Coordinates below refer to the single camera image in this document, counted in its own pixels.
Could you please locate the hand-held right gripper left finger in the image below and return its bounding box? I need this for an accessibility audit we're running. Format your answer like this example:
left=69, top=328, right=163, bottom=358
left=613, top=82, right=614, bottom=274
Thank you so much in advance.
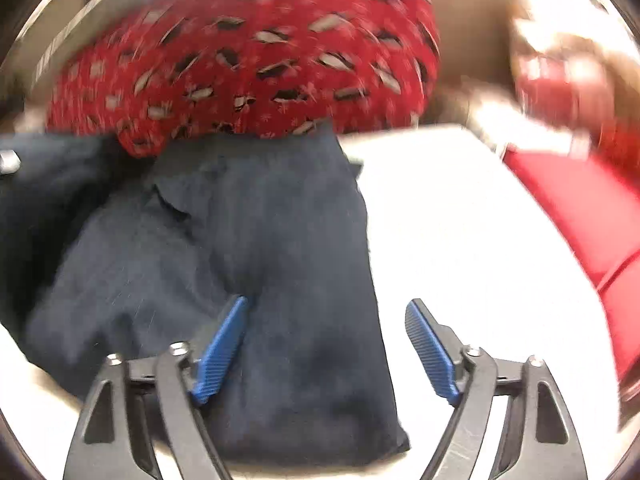
left=62, top=295, right=249, bottom=480

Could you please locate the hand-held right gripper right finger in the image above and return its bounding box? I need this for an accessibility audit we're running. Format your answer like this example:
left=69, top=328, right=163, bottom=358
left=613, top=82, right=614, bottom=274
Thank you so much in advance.
left=404, top=298, right=590, bottom=480

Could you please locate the navy zip jacket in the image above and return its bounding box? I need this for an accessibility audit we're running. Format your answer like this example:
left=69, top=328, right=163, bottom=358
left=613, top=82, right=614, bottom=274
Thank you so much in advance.
left=0, top=124, right=412, bottom=467

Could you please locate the white quilted bed cover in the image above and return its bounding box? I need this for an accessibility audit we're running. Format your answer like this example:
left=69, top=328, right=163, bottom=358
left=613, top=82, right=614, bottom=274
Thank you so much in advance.
left=0, top=125, right=626, bottom=480

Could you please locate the plain red cloth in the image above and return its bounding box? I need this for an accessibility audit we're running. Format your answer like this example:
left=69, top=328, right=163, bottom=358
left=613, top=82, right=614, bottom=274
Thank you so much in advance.
left=501, top=125, right=640, bottom=393

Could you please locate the red patterned quilt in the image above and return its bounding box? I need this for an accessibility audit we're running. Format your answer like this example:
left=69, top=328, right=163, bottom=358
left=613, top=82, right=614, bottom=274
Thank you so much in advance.
left=45, top=0, right=442, bottom=159

